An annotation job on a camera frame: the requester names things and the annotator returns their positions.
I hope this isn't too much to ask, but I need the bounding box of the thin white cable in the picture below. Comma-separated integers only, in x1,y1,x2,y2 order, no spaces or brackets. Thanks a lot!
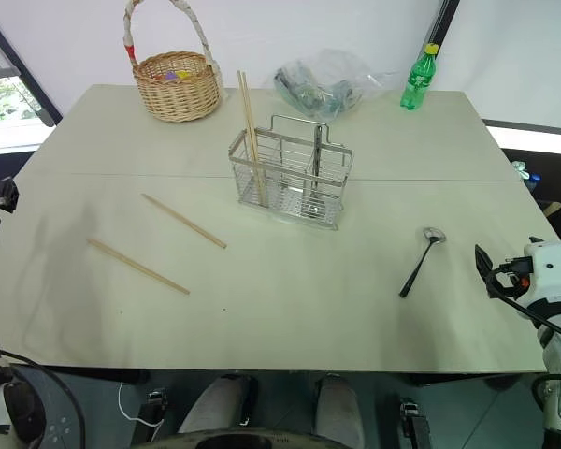
118,381,165,427

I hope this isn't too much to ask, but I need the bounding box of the dark round robot torso rim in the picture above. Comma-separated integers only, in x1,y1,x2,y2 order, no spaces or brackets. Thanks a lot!
165,427,356,449

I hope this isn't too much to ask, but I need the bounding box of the wooden chopstick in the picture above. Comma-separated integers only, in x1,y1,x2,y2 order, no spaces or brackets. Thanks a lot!
87,239,192,297
240,70,266,204
140,193,228,250
237,70,264,206

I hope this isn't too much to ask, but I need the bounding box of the black table clamp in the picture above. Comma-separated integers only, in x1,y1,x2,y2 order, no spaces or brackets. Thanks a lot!
134,388,170,443
398,397,434,449

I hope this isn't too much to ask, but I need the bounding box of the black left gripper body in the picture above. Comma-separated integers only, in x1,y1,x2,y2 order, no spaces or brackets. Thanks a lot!
0,176,21,215

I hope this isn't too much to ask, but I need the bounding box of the black upright pole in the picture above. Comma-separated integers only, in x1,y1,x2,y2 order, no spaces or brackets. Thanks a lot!
424,0,462,48

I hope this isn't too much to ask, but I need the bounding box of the wicker basket with wrapped handle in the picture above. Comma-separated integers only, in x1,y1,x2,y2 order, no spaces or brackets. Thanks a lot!
122,0,224,123

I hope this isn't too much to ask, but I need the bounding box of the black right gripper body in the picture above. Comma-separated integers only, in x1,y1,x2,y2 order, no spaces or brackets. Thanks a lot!
491,257,534,301

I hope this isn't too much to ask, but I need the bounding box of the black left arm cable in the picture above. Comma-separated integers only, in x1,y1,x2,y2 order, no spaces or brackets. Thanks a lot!
0,345,88,449

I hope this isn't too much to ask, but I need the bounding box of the silver metal utensil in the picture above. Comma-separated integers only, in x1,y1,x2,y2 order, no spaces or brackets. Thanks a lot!
308,124,324,214

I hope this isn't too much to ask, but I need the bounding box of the clear plastic bag with contents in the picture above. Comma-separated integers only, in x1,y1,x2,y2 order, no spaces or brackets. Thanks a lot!
273,48,398,123

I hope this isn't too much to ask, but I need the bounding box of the black window frame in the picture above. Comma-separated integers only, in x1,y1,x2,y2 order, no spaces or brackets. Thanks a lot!
0,7,63,128

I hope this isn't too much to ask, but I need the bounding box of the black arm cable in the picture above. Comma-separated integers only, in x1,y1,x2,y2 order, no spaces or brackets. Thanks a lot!
483,267,561,346
0,345,88,449

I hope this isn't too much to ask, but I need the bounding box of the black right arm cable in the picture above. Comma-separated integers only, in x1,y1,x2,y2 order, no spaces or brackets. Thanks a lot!
483,267,561,346

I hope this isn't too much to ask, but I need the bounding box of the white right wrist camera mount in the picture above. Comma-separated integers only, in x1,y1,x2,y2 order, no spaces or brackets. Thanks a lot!
522,237,561,313

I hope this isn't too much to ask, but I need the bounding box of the spoon with black handle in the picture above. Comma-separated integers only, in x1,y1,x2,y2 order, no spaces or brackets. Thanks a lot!
398,226,448,299

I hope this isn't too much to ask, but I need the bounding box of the blue capped clear bottle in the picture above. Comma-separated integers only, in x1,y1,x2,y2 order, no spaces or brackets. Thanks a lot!
511,160,542,191

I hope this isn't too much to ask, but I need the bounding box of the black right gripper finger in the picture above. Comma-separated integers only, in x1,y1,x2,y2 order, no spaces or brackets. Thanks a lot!
474,243,494,285

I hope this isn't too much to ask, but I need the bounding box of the grey rounded robot leg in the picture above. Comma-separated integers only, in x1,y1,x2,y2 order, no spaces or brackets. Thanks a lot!
312,372,367,449
177,373,259,436

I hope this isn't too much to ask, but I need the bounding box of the green plastic soda bottle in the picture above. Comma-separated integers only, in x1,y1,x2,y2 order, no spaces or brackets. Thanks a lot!
399,42,439,112

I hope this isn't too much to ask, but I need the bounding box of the steel wire cutlery rack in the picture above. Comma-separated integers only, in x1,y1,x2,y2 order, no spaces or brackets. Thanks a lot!
227,114,355,232

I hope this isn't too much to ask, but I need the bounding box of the black round stand base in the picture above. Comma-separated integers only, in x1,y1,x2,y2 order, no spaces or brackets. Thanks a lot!
2,363,88,449

